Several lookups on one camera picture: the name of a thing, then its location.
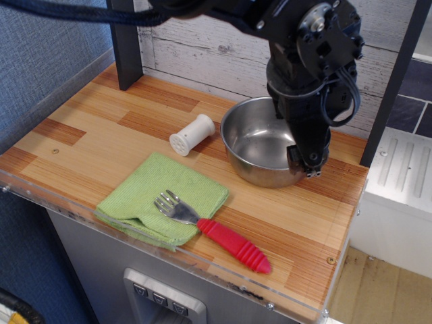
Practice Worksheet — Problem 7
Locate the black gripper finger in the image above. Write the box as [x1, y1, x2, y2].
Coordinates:
[286, 144, 329, 178]
[272, 97, 286, 119]

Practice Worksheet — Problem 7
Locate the dark right frame post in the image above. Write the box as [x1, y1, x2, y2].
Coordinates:
[360, 0, 431, 167]

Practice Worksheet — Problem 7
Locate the yellow black object on floor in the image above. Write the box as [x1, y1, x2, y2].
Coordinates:
[1, 288, 45, 324]

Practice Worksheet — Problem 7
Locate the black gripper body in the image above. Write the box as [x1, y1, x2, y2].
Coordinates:
[267, 76, 354, 161]

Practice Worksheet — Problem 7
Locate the red handled metal fork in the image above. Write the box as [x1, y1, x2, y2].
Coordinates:
[154, 190, 271, 274]

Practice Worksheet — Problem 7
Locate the dark frame post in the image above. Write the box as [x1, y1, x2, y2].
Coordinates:
[105, 0, 145, 92]
[360, 0, 431, 167]

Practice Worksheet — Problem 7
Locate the dark left frame post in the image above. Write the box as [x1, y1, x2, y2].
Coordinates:
[105, 0, 145, 92]

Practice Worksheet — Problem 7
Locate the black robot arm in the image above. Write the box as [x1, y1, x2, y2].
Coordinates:
[151, 1, 365, 178]

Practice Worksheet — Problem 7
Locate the white grooved side cabinet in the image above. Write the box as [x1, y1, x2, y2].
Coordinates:
[350, 128, 431, 277]

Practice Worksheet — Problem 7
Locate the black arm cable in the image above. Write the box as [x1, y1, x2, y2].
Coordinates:
[0, 0, 176, 28]

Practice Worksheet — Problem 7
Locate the clear acrylic edge guard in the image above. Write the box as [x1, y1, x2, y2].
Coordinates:
[1, 160, 367, 323]

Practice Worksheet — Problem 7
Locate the white plastic spool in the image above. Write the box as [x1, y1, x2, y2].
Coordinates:
[169, 114, 215, 157]

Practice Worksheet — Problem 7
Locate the stainless steel bowl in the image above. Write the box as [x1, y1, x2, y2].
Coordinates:
[220, 97, 306, 188]

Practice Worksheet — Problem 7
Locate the silver button control panel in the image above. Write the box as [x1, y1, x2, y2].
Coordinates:
[124, 268, 207, 323]

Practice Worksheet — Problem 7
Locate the green folded cloth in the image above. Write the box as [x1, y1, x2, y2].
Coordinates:
[95, 153, 229, 251]

